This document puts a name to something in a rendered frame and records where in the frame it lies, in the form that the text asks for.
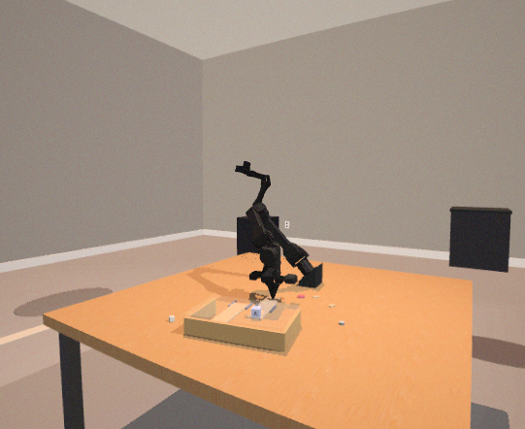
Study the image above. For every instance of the tan open-top wooden box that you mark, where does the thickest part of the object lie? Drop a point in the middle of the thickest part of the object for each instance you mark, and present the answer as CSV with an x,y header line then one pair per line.
x,y
244,322

